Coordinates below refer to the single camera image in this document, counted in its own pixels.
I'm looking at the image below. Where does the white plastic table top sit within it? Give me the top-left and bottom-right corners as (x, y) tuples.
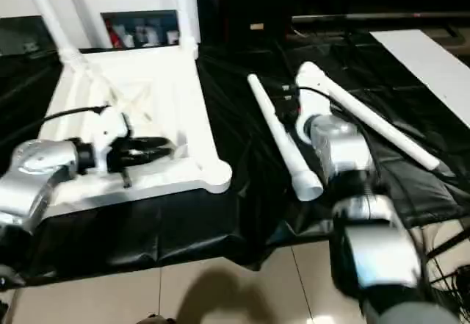
(35, 43), (236, 220)

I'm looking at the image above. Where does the white plastic table leg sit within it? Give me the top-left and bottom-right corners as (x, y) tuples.
(173, 0), (201, 59)
(21, 0), (87, 69)
(245, 73), (325, 202)
(295, 61), (442, 172)

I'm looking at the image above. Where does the black work mat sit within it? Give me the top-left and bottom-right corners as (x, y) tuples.
(0, 34), (470, 289)

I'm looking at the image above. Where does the black horizontal bar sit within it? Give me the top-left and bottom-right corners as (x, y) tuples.
(292, 11), (470, 25)

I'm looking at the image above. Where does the small red bottle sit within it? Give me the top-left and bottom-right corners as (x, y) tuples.
(106, 23), (120, 48)

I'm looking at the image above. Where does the white flat board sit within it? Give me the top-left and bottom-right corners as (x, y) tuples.
(369, 29), (470, 130)

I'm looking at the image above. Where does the white cabinet with glass doors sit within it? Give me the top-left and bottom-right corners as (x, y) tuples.
(0, 0), (199, 53)

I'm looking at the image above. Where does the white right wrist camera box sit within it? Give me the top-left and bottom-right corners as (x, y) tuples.
(294, 87), (333, 147)

